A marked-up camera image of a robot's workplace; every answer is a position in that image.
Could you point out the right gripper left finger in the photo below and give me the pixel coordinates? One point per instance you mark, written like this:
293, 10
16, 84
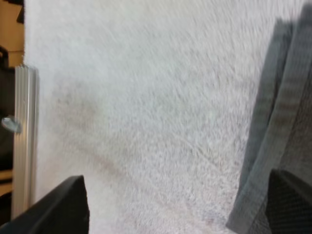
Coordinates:
58, 209

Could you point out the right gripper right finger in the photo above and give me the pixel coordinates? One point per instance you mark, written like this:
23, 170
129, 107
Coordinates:
291, 202

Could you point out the grey-green towel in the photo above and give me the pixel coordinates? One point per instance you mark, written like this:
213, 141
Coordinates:
280, 117

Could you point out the ribbed aluminium rail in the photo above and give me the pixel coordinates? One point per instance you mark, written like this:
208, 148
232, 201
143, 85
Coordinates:
24, 136

